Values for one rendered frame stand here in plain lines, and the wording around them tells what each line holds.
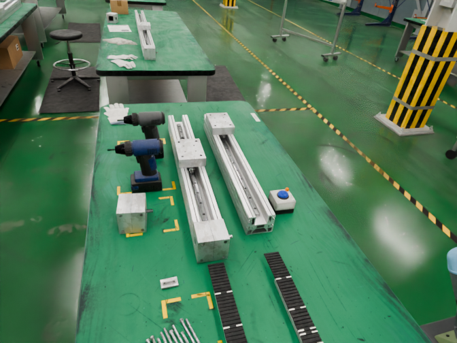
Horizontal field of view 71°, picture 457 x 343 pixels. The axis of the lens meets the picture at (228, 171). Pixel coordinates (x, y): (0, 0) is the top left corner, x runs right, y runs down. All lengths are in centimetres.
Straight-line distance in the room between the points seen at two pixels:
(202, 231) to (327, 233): 48
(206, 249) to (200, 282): 10
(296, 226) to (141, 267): 57
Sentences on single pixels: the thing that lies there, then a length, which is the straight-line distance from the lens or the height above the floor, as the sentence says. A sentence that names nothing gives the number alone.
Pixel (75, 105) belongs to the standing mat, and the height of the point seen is 1.
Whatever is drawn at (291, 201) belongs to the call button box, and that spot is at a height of 84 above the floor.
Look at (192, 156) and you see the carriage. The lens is 130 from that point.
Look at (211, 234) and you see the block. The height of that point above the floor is 87.
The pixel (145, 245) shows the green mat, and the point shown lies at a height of 78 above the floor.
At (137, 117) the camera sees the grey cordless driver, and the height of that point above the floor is 99.
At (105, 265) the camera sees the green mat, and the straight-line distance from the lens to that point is 110.
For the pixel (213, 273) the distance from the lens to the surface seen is 100.
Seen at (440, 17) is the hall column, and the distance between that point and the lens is 428.
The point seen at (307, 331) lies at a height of 81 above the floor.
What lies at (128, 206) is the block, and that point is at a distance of 113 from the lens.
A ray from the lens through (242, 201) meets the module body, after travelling 116.
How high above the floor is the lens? 161
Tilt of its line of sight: 35 degrees down
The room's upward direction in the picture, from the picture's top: 6 degrees clockwise
